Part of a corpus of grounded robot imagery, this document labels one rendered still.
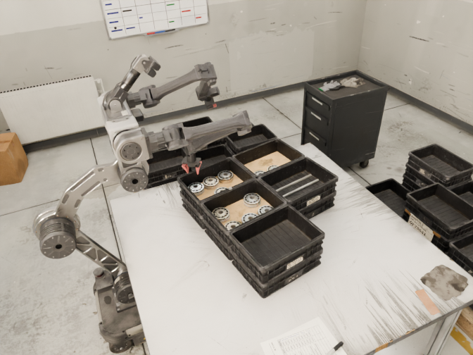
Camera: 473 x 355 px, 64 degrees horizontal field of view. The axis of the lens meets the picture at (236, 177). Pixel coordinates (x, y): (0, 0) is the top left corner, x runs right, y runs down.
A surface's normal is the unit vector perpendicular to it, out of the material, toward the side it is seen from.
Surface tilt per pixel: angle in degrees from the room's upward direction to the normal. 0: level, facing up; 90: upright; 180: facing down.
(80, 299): 0
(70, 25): 90
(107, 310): 0
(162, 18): 90
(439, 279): 2
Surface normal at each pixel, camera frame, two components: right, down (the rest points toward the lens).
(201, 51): 0.40, 0.52
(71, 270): -0.04, -0.80
